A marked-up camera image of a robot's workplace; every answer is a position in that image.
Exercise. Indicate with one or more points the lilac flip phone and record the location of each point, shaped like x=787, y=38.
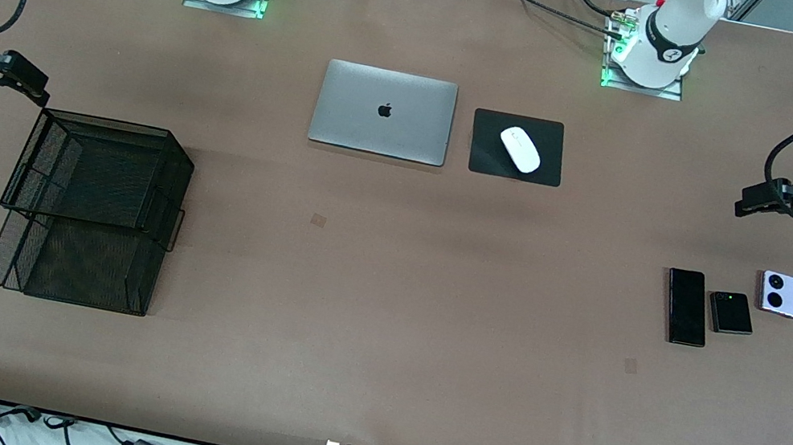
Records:
x=787, y=295

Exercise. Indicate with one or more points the black mesh two-tier tray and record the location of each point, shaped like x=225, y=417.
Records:
x=133, y=282

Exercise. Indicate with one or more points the silver closed laptop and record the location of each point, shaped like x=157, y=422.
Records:
x=366, y=119

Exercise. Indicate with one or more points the small black phone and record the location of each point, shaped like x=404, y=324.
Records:
x=731, y=314

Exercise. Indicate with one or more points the black mouse pad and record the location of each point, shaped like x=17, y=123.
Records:
x=484, y=140

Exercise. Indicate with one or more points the black slab smartphone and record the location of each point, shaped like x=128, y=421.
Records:
x=687, y=306

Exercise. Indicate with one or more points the white computer mouse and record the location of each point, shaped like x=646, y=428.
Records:
x=520, y=149

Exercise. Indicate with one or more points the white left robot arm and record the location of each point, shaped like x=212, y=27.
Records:
x=670, y=34

